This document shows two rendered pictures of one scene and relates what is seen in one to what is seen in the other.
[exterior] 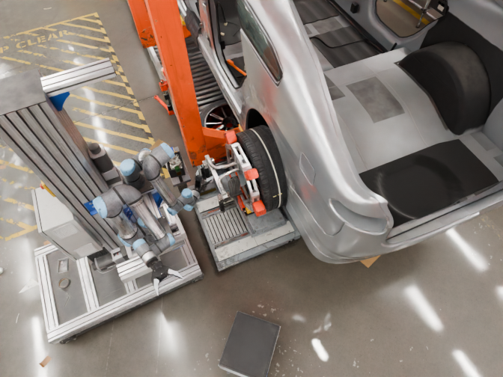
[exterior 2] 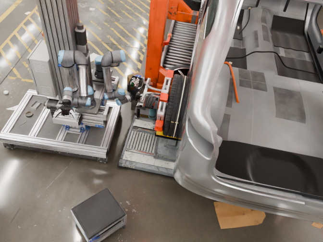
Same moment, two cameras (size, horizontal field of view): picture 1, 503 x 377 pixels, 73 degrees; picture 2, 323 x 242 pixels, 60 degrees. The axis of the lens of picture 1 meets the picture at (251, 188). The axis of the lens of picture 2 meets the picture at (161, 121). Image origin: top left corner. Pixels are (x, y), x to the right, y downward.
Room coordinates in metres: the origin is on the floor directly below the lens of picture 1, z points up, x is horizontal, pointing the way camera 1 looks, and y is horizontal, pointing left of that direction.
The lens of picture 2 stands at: (-0.39, -0.81, 2.91)
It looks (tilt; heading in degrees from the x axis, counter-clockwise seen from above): 48 degrees down; 25
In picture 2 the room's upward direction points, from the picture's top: 9 degrees clockwise
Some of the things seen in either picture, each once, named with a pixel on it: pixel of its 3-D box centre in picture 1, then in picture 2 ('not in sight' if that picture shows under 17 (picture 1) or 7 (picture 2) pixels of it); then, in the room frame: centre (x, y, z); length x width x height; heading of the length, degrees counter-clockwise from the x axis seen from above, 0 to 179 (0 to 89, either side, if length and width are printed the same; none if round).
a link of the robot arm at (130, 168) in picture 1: (129, 169); (100, 63); (1.53, 0.90, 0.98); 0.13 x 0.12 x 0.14; 140
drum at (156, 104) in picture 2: (233, 179); (156, 102); (1.50, 0.14, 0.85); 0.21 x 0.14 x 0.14; 112
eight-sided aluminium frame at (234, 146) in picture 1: (242, 176); (163, 103); (1.53, 0.07, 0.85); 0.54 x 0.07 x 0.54; 22
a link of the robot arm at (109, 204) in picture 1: (120, 220); (70, 76); (0.99, 0.80, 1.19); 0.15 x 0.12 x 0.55; 129
